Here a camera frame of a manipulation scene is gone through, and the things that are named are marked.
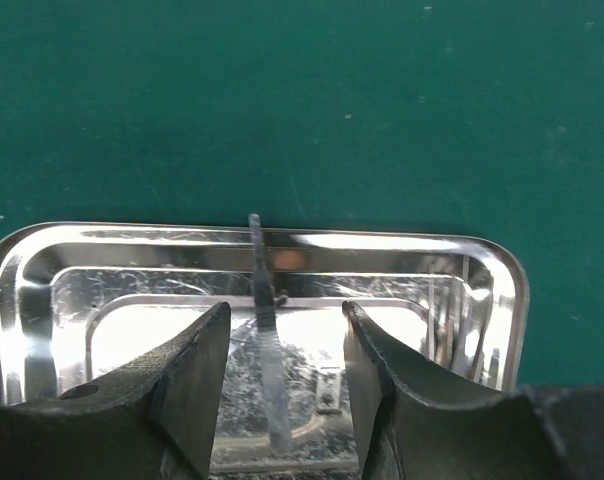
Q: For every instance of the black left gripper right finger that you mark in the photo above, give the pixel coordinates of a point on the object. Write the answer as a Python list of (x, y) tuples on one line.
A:
[(414, 419)]

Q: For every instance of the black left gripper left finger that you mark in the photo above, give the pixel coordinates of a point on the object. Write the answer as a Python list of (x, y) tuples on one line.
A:
[(151, 418)]

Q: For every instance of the steel scalpel handle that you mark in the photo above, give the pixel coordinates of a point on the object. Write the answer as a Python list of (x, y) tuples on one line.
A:
[(270, 352)]

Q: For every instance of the dark green surgical cloth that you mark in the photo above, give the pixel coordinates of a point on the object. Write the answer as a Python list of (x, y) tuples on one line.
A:
[(483, 118)]

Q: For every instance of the stainless steel instrument tray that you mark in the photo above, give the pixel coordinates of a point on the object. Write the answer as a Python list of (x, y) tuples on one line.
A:
[(78, 300)]

